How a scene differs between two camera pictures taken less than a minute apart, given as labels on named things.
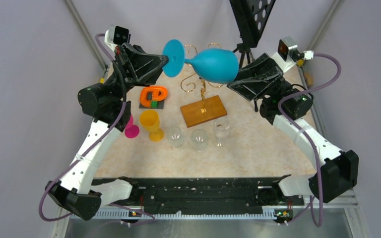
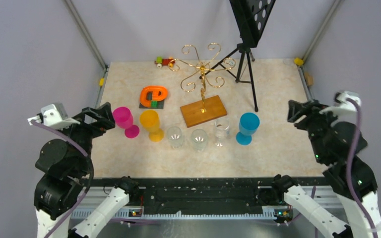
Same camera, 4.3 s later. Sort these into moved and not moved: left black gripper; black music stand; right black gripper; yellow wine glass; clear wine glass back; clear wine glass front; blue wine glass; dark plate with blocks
Moved: blue wine glass; right black gripper; left black gripper
Not moved: black music stand; clear wine glass front; yellow wine glass; dark plate with blocks; clear wine glass back
